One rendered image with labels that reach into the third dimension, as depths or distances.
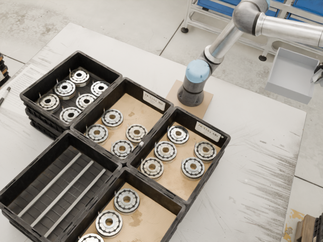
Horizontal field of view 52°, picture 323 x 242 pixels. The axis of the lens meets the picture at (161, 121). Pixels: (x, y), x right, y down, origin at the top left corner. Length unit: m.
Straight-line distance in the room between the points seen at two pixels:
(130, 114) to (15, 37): 2.02
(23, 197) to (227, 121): 1.08
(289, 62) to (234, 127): 0.43
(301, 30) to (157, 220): 0.92
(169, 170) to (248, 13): 0.73
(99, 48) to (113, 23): 1.37
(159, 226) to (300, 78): 0.96
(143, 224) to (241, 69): 2.18
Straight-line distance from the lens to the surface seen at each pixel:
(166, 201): 1.34
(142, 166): 1.43
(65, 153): 1.51
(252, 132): 1.86
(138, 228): 1.35
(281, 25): 1.40
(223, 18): 3.27
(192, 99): 1.79
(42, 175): 1.48
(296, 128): 1.98
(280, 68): 1.72
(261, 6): 1.53
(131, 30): 3.42
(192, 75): 1.68
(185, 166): 1.45
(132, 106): 1.65
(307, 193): 2.67
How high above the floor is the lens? 2.11
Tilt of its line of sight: 53 degrees down
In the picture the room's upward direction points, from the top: 10 degrees clockwise
